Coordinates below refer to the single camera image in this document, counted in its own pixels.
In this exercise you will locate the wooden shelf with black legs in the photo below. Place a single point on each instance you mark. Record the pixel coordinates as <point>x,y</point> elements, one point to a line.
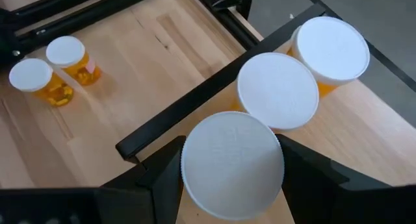
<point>357,126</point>

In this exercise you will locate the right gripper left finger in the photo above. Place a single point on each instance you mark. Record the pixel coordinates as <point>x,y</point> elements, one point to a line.
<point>97,207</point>

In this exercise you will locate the black metal rig frame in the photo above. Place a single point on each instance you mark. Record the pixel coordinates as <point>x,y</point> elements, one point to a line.
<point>97,13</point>

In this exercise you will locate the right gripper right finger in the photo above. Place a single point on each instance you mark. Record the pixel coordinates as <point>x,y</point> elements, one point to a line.
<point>341,204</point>

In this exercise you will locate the amber medicine bottle white cap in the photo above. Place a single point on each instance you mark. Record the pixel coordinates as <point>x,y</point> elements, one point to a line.
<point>278,91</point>
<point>232,165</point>
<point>31,74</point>
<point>331,50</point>

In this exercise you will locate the amber medicine bottle pink label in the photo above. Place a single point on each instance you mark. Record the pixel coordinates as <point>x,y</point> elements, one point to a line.
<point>65,51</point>

